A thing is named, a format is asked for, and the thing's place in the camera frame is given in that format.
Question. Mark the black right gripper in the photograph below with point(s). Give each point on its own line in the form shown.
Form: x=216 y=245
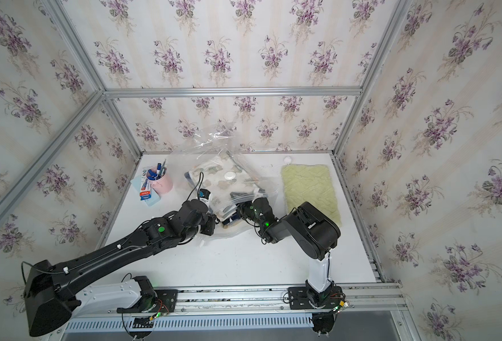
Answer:
x=241 y=208

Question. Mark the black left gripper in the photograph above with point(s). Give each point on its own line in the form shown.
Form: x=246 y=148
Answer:
x=212 y=221

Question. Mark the white patterned blanket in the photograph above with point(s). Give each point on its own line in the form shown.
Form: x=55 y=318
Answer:
x=228 y=182

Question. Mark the light green blanket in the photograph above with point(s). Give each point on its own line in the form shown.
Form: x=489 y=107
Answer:
x=312 y=184

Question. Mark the clear plastic vacuum bag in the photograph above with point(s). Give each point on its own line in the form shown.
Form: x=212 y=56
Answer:
x=210 y=142

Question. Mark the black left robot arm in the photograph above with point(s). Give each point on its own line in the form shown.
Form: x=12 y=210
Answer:
x=50 y=292

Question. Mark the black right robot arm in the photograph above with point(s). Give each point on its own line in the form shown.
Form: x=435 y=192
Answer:
x=313 y=231

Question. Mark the white vacuum bag valve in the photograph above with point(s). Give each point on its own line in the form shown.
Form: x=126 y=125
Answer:
x=230 y=175

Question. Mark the pink pen cup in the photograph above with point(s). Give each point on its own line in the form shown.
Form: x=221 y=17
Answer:
x=162 y=186

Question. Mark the blue pens in cup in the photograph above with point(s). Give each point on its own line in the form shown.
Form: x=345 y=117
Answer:
x=156 y=172

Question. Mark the light blue box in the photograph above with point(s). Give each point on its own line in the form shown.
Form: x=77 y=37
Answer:
x=141 y=184

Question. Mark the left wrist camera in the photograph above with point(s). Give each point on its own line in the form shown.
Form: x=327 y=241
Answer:
x=204 y=195

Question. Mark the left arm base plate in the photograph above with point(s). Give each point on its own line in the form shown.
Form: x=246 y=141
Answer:
x=163 y=301

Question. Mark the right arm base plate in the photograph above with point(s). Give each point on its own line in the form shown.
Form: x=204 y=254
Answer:
x=306 y=298

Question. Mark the aluminium frame crossbar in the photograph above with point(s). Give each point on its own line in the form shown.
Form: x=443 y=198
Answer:
x=233 y=92

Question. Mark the aluminium mounting rail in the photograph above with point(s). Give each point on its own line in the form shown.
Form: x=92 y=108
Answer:
x=103 y=300

